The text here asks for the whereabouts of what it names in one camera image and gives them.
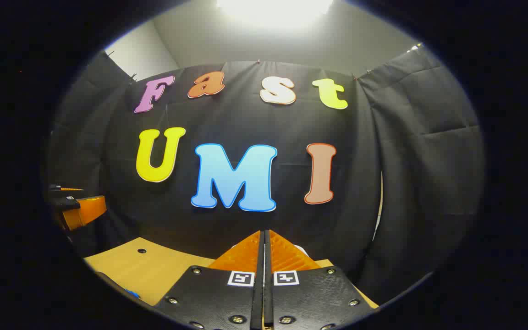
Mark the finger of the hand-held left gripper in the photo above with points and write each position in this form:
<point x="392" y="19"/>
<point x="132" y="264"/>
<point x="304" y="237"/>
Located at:
<point x="87" y="211"/>
<point x="57" y="188"/>

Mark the black backdrop cloth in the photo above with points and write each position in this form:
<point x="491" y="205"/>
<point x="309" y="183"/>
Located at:
<point x="383" y="160"/>

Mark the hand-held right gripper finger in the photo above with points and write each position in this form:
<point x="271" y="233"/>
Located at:
<point x="259" y="303"/>
<point x="268" y="303"/>

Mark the blue paper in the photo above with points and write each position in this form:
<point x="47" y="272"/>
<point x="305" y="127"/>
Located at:
<point x="132" y="293"/>

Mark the wooden desktop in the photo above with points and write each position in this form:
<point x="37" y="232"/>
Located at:
<point x="145" y="270"/>

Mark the grey desktop garbage bin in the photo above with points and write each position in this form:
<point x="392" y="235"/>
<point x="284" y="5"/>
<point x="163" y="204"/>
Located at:
<point x="302" y="250"/>

